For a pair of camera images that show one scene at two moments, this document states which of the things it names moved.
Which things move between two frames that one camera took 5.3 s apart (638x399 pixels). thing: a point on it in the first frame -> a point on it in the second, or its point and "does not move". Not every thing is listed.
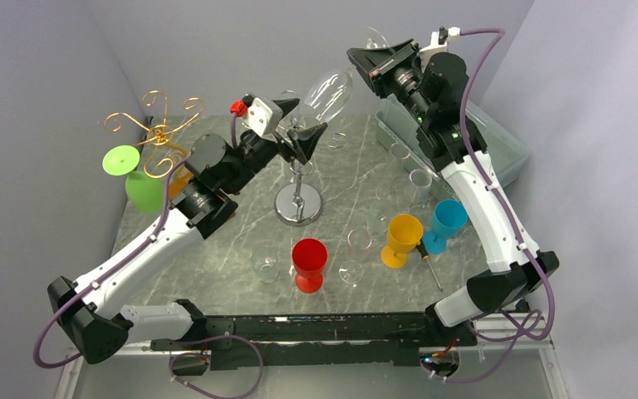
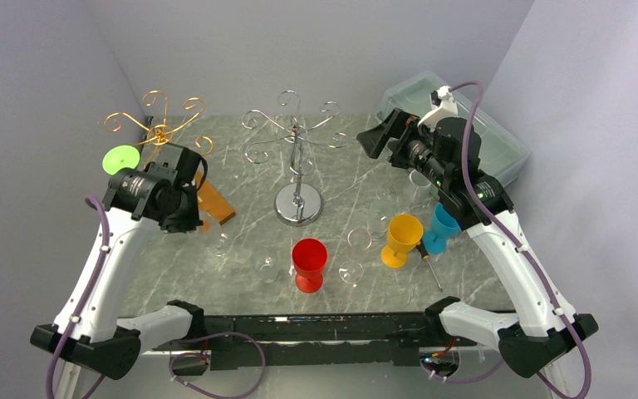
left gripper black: (302, 142) -> (192, 220)
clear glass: (351, 271) does not move
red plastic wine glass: (309, 257) does not move
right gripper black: (372, 62) -> (375, 140)
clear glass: (329, 91) -> (213, 225)
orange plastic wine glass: (404, 233) does not move
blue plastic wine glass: (449, 218) does not move
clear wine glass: (378, 218) does not move
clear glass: (264, 263) does not move
